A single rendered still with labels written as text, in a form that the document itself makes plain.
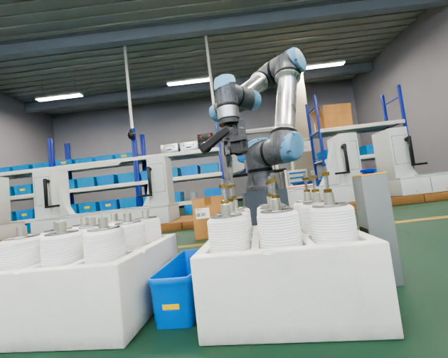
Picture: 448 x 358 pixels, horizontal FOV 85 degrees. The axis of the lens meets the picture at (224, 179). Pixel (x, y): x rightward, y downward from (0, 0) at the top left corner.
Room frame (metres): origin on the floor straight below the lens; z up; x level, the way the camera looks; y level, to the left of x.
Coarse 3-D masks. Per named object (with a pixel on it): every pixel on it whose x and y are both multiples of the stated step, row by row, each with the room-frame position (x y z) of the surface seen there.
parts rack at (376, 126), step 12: (384, 108) 5.64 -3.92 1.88; (396, 120) 5.09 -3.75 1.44; (324, 132) 5.44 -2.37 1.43; (336, 132) 5.59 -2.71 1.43; (348, 132) 5.68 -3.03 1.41; (360, 132) 5.67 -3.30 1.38; (312, 144) 5.66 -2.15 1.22; (312, 156) 5.69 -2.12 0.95; (324, 156) 5.11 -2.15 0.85; (360, 156) 5.10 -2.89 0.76; (372, 156) 5.10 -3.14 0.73
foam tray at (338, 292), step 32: (192, 256) 0.53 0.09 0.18; (224, 256) 0.51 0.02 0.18; (256, 256) 0.50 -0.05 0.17; (288, 256) 0.49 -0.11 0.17; (320, 256) 0.49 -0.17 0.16; (352, 256) 0.48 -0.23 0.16; (384, 256) 0.47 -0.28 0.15; (224, 288) 0.51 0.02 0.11; (256, 288) 0.50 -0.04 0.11; (288, 288) 0.49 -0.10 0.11; (320, 288) 0.49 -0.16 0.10; (352, 288) 0.48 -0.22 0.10; (384, 288) 0.47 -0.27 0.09; (224, 320) 0.51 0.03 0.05; (256, 320) 0.50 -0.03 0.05; (288, 320) 0.50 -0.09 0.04; (320, 320) 0.49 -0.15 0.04; (352, 320) 0.48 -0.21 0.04; (384, 320) 0.47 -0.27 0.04
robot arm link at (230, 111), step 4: (228, 104) 0.78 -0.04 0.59; (232, 104) 0.78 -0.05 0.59; (220, 108) 0.79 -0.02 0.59; (224, 108) 0.78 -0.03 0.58; (228, 108) 0.78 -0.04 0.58; (232, 108) 0.78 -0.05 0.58; (236, 108) 0.79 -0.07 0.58; (220, 112) 0.79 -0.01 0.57; (224, 112) 0.78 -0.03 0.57; (228, 112) 0.78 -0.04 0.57; (232, 112) 0.78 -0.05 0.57; (236, 112) 0.79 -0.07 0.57; (220, 116) 0.79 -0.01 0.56; (224, 116) 0.79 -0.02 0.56; (228, 116) 0.79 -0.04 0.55; (232, 116) 0.79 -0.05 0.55; (236, 116) 0.79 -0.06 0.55
